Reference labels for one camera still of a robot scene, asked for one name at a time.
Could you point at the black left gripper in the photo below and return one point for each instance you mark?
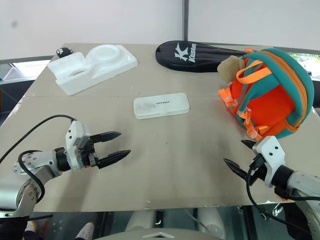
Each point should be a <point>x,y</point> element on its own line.
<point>86,152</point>

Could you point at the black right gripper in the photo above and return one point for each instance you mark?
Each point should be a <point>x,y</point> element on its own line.
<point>258,170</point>

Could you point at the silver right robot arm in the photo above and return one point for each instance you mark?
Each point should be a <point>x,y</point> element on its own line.
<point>300,181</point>

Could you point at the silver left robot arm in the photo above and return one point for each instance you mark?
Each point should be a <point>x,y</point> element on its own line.
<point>37,162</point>

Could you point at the orange and teal backpack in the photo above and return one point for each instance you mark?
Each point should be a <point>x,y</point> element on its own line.
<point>265,100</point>

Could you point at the white plastic case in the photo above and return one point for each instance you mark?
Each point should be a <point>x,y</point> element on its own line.
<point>162,106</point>

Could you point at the beige plush toy part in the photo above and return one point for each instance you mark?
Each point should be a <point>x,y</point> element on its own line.
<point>228,68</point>

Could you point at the white robot leg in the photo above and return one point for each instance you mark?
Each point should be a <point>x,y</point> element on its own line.
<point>140,220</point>
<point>212,222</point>

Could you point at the white shoe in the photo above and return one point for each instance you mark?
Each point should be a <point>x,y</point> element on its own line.
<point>85,230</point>

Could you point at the white foam packaging block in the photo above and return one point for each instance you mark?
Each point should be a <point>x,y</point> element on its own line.
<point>105,57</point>

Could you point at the grey robot torso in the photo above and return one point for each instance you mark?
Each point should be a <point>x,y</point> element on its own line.
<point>160,236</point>

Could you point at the small black printed object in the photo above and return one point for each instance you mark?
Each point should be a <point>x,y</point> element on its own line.
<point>64,51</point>

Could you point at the black racket bag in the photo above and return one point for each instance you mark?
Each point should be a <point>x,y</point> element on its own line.
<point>175,60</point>

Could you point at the grey metal pole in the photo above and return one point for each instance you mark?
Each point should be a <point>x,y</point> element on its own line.
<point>185,20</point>

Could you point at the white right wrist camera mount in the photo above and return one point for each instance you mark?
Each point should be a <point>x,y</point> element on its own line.
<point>271,152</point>

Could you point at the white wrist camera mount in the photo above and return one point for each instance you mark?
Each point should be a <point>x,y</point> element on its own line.
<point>271,152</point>
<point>73,135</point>

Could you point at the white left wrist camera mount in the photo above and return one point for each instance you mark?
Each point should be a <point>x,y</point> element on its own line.
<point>73,135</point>

